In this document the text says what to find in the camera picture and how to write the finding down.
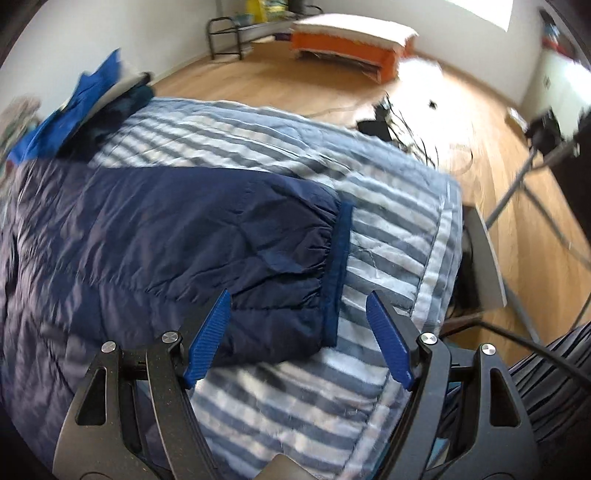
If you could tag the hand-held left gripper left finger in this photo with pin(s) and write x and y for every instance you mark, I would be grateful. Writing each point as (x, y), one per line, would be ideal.
(208, 344)

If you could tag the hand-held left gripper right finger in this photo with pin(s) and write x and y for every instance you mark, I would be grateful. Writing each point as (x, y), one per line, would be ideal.
(387, 341)

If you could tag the navy puffer jacket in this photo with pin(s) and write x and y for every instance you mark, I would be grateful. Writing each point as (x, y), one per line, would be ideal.
(184, 230)

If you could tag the grey panel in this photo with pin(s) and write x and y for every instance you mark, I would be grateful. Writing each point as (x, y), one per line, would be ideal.
(487, 258)

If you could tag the dark ribbed pants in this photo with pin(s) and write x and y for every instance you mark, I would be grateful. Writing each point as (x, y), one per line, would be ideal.
(558, 387)

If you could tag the grey tripod stand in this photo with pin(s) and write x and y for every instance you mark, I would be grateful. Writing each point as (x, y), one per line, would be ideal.
(517, 194)

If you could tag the blue white striped quilt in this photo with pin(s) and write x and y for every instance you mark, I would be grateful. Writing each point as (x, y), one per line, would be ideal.
(286, 138)

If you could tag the dark teal cloth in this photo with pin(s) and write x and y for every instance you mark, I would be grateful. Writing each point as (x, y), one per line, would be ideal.
(127, 108)

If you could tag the black device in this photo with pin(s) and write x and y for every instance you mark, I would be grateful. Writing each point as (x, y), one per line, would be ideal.
(549, 131)

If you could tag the bright blue cloth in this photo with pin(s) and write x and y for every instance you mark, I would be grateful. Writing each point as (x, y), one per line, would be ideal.
(69, 115)

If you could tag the orange bench with white cushion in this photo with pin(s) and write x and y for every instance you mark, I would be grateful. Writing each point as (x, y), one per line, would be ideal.
(341, 44)

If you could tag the black metal rack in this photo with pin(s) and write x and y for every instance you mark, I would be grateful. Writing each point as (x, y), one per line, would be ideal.
(226, 37)

